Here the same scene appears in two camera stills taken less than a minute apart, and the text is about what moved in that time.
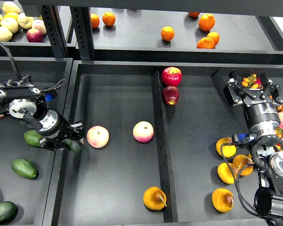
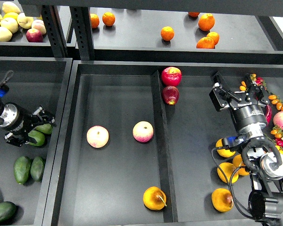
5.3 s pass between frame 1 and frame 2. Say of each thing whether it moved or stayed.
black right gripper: moved
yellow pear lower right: stayed
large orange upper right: stayed
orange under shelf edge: stayed
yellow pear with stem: stayed
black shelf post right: stayed
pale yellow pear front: stayed
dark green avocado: moved
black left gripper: moved
